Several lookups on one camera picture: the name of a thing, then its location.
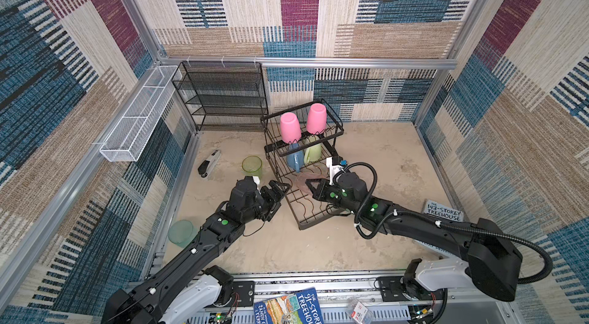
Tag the grey black stapler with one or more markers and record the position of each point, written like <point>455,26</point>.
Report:
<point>206,168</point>

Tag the white blue-handled mug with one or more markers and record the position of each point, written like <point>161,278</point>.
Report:
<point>296,158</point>

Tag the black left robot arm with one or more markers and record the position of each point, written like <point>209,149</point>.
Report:
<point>151,300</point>

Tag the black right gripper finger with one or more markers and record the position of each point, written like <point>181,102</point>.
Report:
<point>315,191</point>
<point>316,182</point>

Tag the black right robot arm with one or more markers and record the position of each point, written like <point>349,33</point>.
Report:
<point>493,261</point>

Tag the white wire mesh basket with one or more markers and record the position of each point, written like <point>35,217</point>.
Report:
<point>133,130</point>

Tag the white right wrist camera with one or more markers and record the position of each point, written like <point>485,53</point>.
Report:
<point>335,167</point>

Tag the pink plastic cup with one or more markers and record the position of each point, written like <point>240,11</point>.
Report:
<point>290,128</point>
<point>317,119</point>

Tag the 91-storey treehouse book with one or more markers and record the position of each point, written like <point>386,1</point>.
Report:
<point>301,307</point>

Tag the small clear plastic box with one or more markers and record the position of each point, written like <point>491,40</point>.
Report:
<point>358,312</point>

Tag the pink translucent glass cup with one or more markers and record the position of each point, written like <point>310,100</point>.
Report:
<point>301,179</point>

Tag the green glass cup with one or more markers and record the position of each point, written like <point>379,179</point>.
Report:
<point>252,166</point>

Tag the light green ceramic mug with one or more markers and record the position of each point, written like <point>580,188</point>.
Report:
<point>312,153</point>

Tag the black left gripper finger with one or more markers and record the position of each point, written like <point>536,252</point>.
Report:
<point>274,209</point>
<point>280,187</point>

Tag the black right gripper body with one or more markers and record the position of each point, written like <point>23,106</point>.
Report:
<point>325,190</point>

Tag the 143-storey treehouse book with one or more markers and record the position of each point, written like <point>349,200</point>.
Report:
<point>438,210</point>

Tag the black two-tier dish rack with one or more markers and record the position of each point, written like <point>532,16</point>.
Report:
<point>300,144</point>

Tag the black mesh shelf unit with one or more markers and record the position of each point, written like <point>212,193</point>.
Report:
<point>228,96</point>

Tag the teal cup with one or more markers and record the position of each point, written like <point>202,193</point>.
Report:
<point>182,233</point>

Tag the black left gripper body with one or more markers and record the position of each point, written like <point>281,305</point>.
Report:
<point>268,201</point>

